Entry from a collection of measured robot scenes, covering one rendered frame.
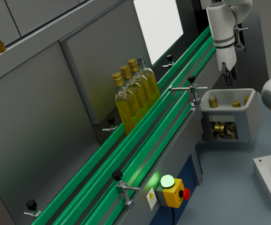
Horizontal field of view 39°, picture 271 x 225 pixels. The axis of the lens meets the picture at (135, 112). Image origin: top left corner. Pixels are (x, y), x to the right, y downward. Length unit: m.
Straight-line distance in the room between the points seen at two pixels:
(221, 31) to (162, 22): 0.50
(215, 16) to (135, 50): 0.40
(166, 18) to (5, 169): 1.16
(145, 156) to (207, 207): 0.40
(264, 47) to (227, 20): 0.85
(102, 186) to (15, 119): 0.33
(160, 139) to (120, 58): 0.42
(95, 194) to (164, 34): 1.03
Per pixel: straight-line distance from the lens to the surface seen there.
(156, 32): 1.88
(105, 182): 1.21
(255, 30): 2.31
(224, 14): 1.51
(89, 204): 1.16
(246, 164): 1.71
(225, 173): 1.68
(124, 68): 1.38
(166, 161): 1.35
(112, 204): 1.13
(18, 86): 1.22
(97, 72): 1.46
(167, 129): 1.39
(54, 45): 1.35
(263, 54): 2.36
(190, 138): 1.52
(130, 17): 1.69
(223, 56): 1.55
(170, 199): 1.29
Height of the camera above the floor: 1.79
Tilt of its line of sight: 26 degrees down
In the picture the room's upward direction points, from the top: 19 degrees counter-clockwise
